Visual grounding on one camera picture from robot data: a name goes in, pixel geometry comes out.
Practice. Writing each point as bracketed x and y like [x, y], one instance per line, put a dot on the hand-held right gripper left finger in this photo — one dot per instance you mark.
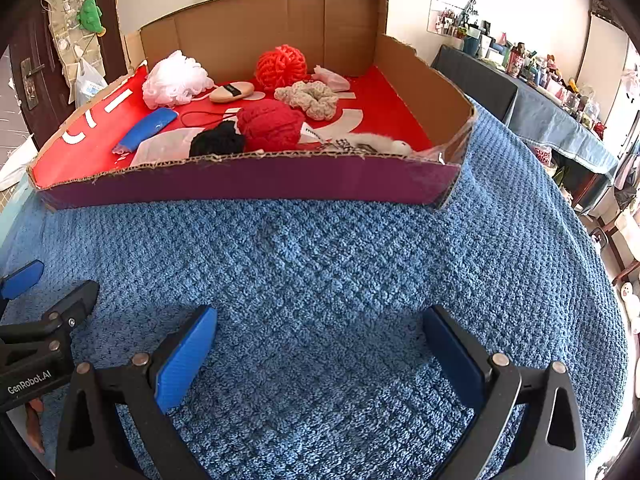
[185, 357]

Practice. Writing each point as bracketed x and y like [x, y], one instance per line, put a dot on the beige powder puff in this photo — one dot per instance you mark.
[230, 92]

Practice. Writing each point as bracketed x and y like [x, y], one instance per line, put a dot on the beige hanging door organizer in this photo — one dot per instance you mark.
[62, 25]

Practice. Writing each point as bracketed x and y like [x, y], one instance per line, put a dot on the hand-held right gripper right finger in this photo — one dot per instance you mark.
[450, 355]

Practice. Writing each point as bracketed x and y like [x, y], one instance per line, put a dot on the red crochet ball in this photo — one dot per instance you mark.
[270, 125]

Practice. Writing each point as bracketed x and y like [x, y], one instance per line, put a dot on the blue knitted blanket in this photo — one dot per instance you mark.
[320, 270]

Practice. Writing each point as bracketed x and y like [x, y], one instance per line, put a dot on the orange mesh bath ball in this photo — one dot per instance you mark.
[280, 67]

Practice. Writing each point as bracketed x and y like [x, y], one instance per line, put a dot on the dark brown door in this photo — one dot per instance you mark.
[55, 91]

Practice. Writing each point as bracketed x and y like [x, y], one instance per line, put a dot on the row of cosmetic bottles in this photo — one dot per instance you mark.
[525, 65]

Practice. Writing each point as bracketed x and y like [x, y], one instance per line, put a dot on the green plush toy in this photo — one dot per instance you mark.
[90, 15]

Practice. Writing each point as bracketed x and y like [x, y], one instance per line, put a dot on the table with blue cloth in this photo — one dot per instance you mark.
[560, 125]

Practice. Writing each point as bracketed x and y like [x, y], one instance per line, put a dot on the white plastic bag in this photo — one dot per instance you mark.
[90, 85]

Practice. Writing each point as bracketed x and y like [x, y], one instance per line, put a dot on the white plastic packet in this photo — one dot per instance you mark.
[165, 147]

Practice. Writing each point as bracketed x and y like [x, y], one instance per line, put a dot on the white wardrobe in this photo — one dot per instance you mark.
[605, 45]

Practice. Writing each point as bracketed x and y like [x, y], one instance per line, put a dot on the blue soft pouch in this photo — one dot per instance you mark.
[145, 130]

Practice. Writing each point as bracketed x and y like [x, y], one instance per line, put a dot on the red printed pouch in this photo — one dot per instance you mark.
[544, 154]

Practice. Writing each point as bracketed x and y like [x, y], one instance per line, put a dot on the wall mirror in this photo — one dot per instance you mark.
[450, 0]

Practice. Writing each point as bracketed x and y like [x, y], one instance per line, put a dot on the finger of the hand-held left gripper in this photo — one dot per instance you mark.
[77, 297]
[22, 277]

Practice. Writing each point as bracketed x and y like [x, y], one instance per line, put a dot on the stool with cream cushion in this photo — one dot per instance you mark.
[625, 222]

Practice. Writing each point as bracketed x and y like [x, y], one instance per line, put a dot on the pale pink cloth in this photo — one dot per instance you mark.
[332, 79]

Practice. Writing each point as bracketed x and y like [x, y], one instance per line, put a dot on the black yarn pompom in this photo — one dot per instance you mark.
[217, 140]

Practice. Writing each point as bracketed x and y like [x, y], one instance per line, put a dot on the cardboard box red inside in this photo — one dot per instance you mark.
[280, 180]

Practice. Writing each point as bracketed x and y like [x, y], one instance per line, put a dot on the white plush toy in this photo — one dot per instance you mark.
[627, 292]

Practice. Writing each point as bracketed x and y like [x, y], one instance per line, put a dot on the person's left hand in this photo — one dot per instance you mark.
[35, 420]

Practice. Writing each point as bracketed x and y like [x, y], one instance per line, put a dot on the cream crochet scrunchie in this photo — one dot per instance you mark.
[307, 97]

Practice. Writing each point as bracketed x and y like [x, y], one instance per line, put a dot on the dark patterned suitcase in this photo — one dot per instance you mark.
[605, 7]

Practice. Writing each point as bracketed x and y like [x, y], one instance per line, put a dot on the hanging clothes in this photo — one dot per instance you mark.
[627, 185]

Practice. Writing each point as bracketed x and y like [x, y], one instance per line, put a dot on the small plush toy plaid bow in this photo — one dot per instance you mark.
[385, 145]

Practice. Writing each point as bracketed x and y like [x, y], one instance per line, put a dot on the white mesh bath pouf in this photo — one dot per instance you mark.
[175, 80]

